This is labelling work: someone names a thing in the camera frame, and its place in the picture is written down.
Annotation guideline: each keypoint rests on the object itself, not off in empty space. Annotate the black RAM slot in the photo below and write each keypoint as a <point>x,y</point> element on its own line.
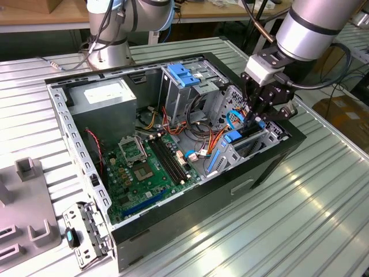
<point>162,161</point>
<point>167,161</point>
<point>170,161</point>
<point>174,161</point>

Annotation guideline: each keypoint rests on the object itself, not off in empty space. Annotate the metal slot bracket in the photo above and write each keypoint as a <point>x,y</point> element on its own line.
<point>88,231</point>

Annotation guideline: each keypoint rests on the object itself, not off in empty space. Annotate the green motherboard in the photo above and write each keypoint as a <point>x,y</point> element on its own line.
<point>151,186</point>

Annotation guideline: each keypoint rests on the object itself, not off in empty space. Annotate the blue plastic drive latch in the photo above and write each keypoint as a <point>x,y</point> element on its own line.
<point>180,72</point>

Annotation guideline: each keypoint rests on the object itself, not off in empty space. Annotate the grey parts rack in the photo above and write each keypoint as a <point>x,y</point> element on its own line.
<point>26,202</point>

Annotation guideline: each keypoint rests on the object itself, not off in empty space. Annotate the wooden desk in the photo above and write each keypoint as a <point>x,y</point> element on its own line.
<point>201,11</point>

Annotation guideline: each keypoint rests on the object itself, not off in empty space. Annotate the black blue latch tab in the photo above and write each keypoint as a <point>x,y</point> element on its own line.
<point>70,237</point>

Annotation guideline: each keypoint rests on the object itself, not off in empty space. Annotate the hard disk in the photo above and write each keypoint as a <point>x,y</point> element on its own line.
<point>232,136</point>

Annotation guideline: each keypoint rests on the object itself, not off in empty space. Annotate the grey metal disk bay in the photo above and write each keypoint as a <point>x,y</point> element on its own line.
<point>230,157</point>

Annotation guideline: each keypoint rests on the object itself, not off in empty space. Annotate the metal slat side table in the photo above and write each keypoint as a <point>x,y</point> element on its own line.
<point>357,43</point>

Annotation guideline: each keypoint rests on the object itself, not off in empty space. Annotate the grey optical drive cage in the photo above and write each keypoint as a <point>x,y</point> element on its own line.
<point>174,101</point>

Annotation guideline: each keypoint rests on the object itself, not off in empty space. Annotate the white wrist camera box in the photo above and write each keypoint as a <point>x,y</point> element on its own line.
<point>259,70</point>

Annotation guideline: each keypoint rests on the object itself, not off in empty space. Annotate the large flat cardboard box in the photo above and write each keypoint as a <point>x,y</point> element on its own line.
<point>346,121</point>

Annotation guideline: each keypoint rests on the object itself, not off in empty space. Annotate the silver round metal object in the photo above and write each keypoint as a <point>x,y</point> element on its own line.
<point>361,18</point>

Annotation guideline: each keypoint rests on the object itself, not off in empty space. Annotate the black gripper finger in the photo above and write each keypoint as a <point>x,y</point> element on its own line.
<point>266,111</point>
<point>250,95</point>

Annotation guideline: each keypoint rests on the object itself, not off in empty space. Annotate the black case fan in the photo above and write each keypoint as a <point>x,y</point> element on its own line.
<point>92,150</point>

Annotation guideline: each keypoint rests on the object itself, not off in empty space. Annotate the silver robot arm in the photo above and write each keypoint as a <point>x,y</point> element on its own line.
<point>311,26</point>

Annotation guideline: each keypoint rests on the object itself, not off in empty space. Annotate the black PC case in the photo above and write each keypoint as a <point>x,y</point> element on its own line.
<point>201,207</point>

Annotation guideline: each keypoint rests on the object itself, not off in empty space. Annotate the grey power supply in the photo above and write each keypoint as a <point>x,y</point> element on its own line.
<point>106,115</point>

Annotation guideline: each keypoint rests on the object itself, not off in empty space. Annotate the CPU socket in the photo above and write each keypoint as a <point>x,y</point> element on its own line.
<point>143,173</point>

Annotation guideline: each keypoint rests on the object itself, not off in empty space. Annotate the blue expansion slot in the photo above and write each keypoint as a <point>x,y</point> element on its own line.
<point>144,203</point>

